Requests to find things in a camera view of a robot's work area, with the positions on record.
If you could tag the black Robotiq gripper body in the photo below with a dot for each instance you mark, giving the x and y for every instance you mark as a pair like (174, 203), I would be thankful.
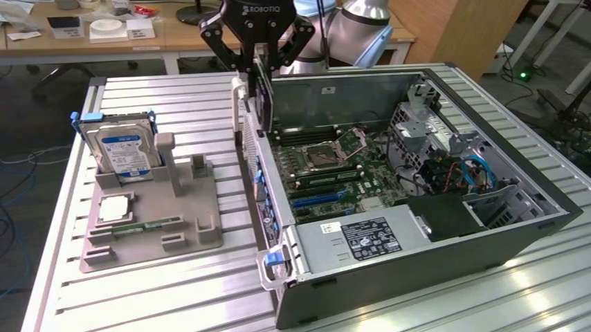
(258, 24)

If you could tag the black graphics card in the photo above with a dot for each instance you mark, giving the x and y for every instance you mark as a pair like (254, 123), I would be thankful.
(262, 103)

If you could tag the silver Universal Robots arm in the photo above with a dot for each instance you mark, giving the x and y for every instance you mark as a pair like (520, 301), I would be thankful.
(350, 31)

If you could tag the black round lamp base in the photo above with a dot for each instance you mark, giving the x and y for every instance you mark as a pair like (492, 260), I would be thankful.
(189, 15)

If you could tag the small white box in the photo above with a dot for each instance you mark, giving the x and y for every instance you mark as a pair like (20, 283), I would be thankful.
(138, 29)

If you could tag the red packet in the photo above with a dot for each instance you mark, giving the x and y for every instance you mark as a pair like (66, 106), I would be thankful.
(144, 10)

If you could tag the white block with round recess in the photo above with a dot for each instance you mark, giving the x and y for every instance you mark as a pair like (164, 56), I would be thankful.
(108, 31)

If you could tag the metal socket cover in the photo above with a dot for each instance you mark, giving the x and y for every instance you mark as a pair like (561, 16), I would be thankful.
(352, 141)

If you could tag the CPU socket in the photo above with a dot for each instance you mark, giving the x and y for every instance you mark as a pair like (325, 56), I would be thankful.
(320, 157)

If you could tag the white box with black lid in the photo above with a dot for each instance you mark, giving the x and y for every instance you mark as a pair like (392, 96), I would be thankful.
(65, 27)

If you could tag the grey cup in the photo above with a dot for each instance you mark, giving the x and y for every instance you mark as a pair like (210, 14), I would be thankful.
(66, 4)

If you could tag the black office chair base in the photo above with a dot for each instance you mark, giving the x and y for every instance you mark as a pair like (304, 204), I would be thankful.
(60, 72)

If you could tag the wooden cabinet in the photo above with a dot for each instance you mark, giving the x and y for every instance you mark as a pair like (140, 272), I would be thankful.
(461, 34)

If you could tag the metal disk bay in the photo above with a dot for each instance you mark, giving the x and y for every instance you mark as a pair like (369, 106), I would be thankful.
(414, 135)

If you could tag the hard disk with blue carrier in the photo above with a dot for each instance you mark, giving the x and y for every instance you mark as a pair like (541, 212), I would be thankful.
(121, 152)

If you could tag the wooden desk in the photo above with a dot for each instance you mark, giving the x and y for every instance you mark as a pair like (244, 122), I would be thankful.
(45, 46)

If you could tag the green motherboard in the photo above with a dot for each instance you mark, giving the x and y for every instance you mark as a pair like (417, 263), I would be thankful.
(369, 166)

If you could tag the labelled RAM stick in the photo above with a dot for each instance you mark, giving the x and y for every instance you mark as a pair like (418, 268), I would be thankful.
(329, 178)

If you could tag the white paper label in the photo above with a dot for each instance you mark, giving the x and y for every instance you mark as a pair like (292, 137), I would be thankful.
(22, 35)

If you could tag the clear plastic bag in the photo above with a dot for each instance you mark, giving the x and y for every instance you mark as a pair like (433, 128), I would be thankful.
(16, 17)

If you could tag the black case fan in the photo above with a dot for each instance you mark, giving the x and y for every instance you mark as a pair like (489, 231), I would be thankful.
(436, 173)

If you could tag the grey parts rack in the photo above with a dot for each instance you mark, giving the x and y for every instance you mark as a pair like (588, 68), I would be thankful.
(184, 214)

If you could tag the silver chipset heatsink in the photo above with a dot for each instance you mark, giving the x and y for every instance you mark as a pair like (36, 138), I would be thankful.
(372, 204)

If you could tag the device with green light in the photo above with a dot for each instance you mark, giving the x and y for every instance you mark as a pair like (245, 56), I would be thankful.
(522, 75)

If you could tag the silver CPU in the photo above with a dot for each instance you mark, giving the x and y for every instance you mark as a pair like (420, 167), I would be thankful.
(114, 209)

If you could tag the green RAM stick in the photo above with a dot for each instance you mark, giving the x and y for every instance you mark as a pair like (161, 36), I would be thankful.
(146, 225)

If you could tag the black plastic shroud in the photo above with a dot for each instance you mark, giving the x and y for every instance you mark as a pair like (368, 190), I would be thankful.
(442, 214)

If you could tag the grey power supply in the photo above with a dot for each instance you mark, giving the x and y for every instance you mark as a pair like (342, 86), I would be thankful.
(322, 252)

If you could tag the black floor stand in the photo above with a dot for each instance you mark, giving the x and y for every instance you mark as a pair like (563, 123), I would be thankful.
(567, 110)

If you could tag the blue case latch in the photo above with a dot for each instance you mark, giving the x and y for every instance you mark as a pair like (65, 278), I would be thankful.
(273, 260)

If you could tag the metal drive cage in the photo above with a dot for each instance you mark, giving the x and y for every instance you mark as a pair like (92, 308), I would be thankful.
(506, 207)

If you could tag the open black PC case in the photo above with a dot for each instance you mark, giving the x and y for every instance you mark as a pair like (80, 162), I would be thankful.
(392, 287)

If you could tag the white desk frame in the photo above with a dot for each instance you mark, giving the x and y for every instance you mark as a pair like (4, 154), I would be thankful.
(548, 41)

